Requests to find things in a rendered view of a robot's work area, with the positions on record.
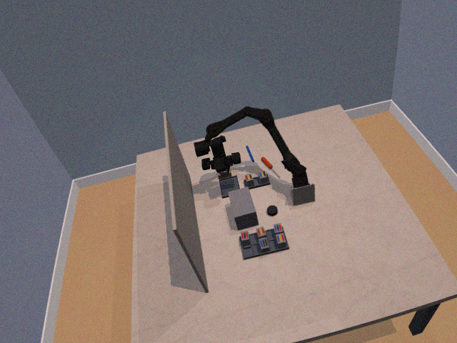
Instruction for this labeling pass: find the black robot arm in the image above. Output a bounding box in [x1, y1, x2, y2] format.
[194, 106, 310, 188]

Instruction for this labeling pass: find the black short cylinder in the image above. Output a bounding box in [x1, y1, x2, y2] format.
[267, 205, 278, 217]

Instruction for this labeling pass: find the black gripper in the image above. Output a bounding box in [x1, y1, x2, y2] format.
[201, 150, 241, 170]

